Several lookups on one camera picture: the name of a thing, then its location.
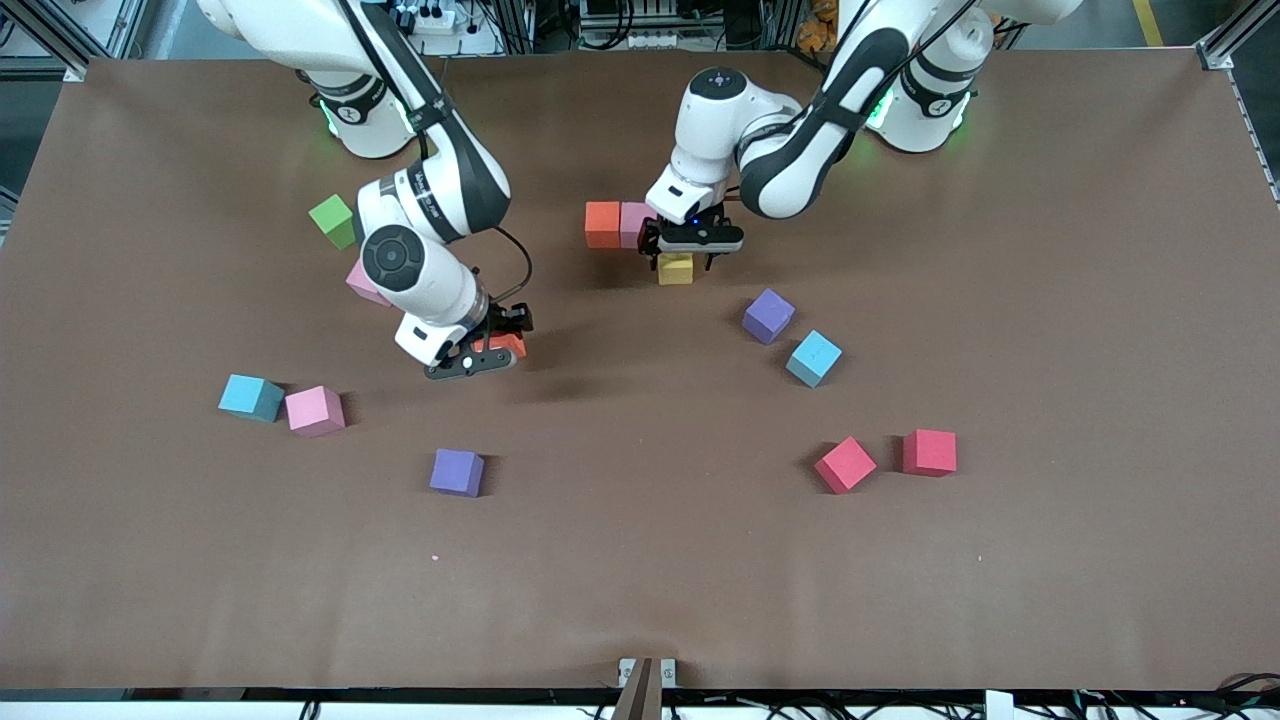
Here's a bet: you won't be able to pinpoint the cyan foam cube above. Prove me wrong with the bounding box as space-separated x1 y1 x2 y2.
785 330 843 389
218 374 286 424

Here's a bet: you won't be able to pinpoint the purple foam cube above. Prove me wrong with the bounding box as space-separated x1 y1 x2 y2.
430 448 486 499
741 288 797 346

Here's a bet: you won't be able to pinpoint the brown tapered post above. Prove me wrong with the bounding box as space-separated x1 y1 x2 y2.
611 657 664 720

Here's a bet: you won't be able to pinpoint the red foam cube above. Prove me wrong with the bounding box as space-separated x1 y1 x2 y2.
902 429 958 478
813 436 878 496

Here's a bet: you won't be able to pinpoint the orange bagged items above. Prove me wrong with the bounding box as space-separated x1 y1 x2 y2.
797 0 851 56

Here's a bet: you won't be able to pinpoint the white power strip with plugs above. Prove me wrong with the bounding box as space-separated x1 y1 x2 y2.
395 3 459 37

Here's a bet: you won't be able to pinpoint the aluminium frame corner profile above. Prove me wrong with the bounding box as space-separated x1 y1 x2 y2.
1193 0 1280 71
0 0 86 83

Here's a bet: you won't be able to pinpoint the green foam cube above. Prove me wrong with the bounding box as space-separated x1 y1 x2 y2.
308 194 358 251

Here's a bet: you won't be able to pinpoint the silver metal bracket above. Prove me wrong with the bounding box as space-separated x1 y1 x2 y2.
618 657 678 689

